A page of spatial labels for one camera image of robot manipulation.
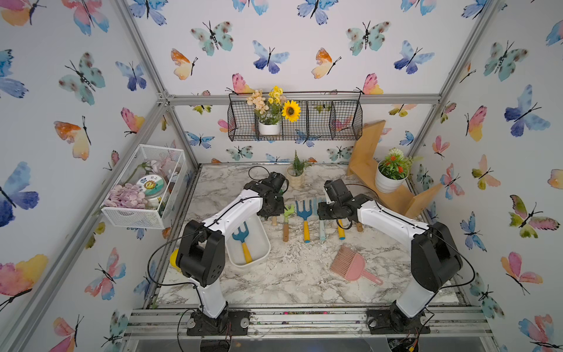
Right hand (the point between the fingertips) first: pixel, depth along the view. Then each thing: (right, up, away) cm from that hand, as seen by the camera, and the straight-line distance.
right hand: (324, 208), depth 90 cm
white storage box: (-32, -15, +3) cm, 35 cm away
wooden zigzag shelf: (+21, +17, +18) cm, 32 cm away
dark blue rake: (-6, -7, +8) cm, 13 cm away
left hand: (-18, 0, 0) cm, 18 cm away
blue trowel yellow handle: (-34, -12, +4) cm, 36 cm away
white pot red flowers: (+27, +15, -1) cm, 31 cm away
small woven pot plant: (-11, +17, +18) cm, 27 cm away
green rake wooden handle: (-15, -2, +11) cm, 19 cm away
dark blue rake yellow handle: (+8, -10, +5) cm, 14 cm away
